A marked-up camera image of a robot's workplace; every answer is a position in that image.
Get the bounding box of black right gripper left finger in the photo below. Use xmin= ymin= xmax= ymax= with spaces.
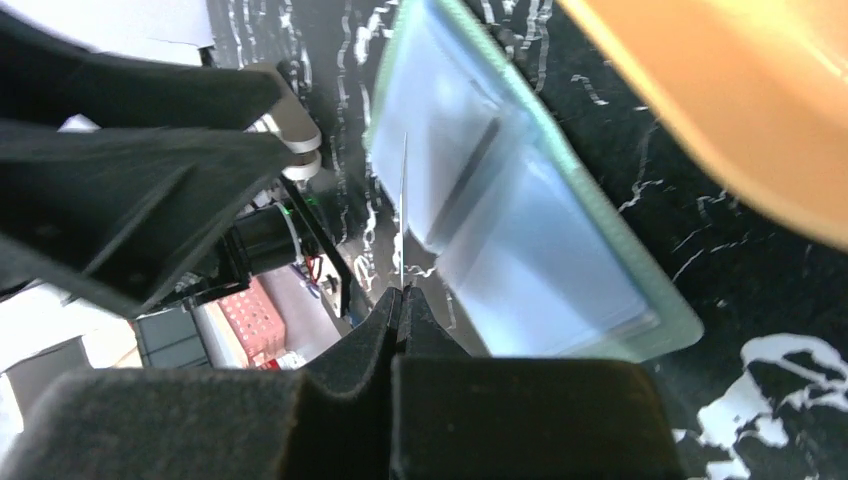
xmin=1 ymin=288 xmax=401 ymax=479

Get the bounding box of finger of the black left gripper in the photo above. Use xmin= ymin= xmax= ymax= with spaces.
xmin=1 ymin=12 xmax=282 ymax=131

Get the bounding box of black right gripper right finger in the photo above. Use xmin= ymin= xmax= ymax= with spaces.
xmin=389 ymin=287 xmax=684 ymax=479

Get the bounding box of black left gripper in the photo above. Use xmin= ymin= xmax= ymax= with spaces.
xmin=1 ymin=63 xmax=352 ymax=317

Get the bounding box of mint green card holder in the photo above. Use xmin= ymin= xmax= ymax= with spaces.
xmin=364 ymin=1 xmax=704 ymax=362

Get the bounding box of orange oval tray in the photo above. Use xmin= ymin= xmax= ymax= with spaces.
xmin=562 ymin=1 xmax=847 ymax=249

